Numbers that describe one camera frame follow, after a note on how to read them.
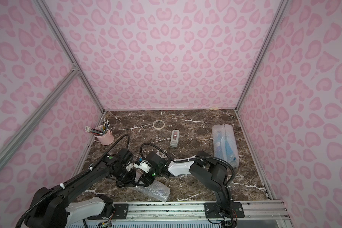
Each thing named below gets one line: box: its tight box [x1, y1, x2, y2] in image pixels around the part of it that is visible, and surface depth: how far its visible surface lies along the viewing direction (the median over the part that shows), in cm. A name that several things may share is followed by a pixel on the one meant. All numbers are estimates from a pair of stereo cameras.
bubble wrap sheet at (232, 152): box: [224, 123, 240, 168], surface depth 95 cm
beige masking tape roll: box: [152, 119, 165, 131], surface depth 112 cm
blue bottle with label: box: [225, 139, 237, 162], surface depth 92 cm
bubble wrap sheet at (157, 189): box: [135, 179, 171, 203], surface depth 76 cm
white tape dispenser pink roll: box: [170, 129, 181, 147], surface depth 100 cm
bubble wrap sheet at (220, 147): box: [211, 123, 229, 162], surface depth 97 cm
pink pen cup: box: [93, 124, 114, 146], surface depth 97 cm
